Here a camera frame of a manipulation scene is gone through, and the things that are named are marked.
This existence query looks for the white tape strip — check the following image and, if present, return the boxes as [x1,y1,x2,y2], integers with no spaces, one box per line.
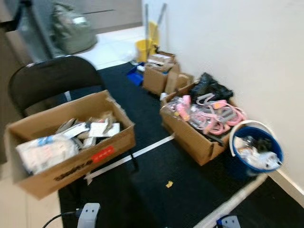
[85,135,175,186]

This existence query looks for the blue bucket white handle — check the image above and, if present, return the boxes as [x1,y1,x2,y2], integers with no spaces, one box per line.
[228,120,284,179]

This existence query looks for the pink cable bundle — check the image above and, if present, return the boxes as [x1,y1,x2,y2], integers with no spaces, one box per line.
[190,94,247,136]

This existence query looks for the grey mop pole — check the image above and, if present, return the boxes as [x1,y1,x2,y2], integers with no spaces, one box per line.
[156,2,168,29]

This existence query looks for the brown drawer cabinet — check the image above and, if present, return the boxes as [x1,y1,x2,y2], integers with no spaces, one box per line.
[28,0,143,34]

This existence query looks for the beige wooden stick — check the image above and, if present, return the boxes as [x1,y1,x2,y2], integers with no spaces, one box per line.
[192,173,269,228]

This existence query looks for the black floor mat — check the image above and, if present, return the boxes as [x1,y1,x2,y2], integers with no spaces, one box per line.
[59,59,304,228]

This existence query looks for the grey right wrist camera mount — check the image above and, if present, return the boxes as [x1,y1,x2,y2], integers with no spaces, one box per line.
[218,215,242,228]

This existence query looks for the yellow mop wringer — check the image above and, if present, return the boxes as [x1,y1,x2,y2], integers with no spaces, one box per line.
[146,20,160,48]

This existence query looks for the flat cardboard piece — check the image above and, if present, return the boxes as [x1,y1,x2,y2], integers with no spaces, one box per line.
[166,72,194,95]

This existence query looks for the olive green backpack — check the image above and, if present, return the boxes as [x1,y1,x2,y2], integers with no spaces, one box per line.
[51,2,98,55]

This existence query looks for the small open cardboard box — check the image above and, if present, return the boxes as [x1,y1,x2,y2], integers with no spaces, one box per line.
[142,51,181,96]

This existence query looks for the black folding chair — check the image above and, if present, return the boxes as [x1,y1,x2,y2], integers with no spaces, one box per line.
[8,56,139,172]

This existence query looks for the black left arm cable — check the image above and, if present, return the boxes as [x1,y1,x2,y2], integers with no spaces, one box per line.
[42,210,82,228]

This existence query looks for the yellow mop bucket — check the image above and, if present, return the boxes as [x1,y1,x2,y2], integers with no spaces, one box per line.
[135,39,155,62]

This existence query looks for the black tripod stand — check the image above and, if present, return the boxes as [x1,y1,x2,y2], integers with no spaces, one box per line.
[12,0,50,62]

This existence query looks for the white paper cards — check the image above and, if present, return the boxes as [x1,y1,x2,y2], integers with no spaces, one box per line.
[88,121,121,138]

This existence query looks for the pink handheld device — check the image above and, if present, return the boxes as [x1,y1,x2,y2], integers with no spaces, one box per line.
[176,95,191,120]

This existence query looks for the white plastic bag package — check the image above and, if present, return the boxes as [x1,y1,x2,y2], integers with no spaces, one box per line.
[16,134,79,175]

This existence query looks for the blue dustpan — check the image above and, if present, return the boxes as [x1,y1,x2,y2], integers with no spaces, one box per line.
[127,66,145,86]

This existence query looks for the cardboard box with pink items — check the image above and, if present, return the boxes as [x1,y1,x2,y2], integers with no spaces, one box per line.
[160,83,243,166]

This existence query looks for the black plastic bag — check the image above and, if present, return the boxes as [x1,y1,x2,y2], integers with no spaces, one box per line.
[190,72,234,102]

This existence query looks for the white plastic trash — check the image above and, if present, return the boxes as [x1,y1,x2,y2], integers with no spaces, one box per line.
[235,135,282,171]

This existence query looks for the large cardboard box red label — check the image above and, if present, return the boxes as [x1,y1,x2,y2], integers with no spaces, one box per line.
[4,90,136,200]

